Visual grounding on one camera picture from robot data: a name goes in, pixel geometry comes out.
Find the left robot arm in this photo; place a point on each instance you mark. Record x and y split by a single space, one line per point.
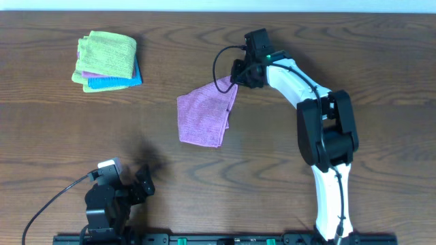
109 205

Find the blue folded cloth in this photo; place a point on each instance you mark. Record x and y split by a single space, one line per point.
111 82

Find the green folded cloth on top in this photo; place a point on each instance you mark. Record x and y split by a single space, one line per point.
108 54

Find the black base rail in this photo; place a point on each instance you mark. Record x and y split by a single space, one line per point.
285 239

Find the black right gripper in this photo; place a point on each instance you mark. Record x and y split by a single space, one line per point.
238 64

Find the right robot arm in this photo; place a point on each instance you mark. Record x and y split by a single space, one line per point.
326 128

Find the light green bottom folded cloth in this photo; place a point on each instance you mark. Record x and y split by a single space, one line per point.
77 75

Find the purple microfibre cloth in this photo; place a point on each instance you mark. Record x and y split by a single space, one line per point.
203 114

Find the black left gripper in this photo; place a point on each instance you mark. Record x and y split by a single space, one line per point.
142 185

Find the pink folded cloth in stack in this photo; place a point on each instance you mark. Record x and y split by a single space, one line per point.
86 74

